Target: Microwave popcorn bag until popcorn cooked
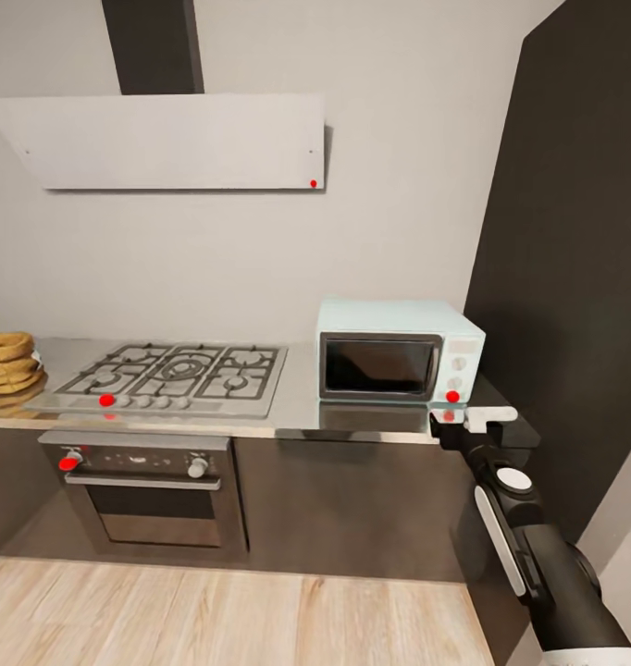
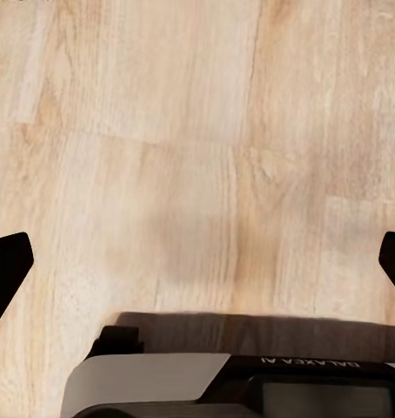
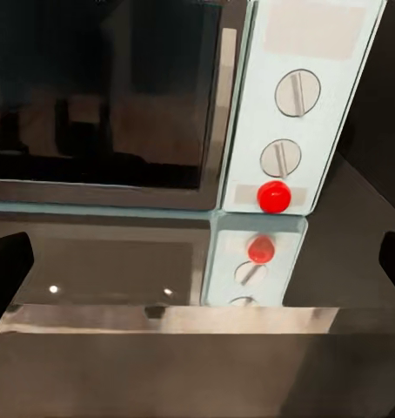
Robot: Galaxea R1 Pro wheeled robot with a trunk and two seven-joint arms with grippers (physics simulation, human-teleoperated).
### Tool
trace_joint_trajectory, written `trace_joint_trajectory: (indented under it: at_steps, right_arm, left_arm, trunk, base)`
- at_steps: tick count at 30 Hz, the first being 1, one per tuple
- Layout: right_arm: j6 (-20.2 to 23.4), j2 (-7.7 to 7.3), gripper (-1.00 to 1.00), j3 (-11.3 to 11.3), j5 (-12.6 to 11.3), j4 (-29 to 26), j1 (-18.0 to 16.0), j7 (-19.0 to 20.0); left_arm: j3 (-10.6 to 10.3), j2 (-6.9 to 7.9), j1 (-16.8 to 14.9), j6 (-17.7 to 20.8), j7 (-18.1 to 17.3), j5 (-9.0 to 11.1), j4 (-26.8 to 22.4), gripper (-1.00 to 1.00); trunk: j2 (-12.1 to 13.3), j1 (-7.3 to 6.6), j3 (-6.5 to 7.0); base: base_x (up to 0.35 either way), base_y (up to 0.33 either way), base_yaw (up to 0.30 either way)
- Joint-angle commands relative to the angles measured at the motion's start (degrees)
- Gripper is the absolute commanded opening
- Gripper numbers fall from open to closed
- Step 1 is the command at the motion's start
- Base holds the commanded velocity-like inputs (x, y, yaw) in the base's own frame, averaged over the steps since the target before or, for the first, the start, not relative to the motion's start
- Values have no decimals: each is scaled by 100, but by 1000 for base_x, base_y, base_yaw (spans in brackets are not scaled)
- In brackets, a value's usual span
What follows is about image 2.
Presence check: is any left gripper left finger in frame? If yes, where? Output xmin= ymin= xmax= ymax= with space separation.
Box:
xmin=0 ymin=232 xmax=34 ymax=320

